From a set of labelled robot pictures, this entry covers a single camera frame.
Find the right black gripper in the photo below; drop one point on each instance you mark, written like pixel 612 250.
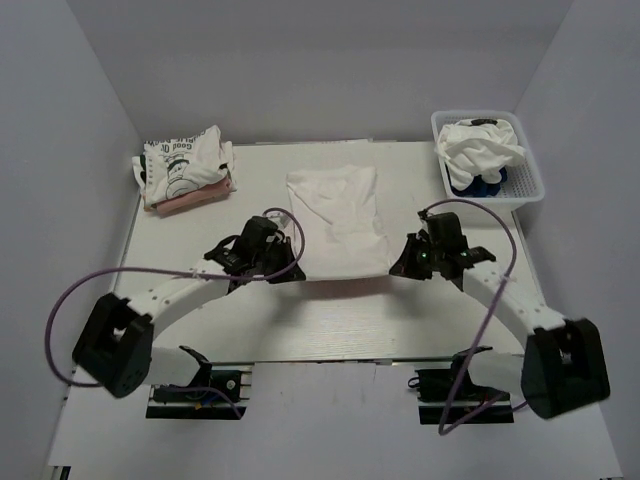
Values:
pixel 406 265

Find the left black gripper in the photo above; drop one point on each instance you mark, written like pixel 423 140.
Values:
pixel 290 271

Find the white logo t-shirt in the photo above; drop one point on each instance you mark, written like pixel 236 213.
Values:
pixel 343 235

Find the white t-shirt with tag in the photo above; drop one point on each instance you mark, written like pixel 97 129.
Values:
pixel 481 146

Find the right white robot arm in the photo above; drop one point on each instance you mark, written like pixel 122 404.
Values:
pixel 523 347

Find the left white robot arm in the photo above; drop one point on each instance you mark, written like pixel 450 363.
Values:
pixel 116 347

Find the blue t-shirt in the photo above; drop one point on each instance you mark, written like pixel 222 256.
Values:
pixel 479 188

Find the white plastic basket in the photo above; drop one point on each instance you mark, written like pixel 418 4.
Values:
pixel 524 184

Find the folded printed white t-shirt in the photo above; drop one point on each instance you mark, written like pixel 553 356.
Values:
pixel 169 169

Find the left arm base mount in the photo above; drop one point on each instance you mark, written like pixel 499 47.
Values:
pixel 215 390

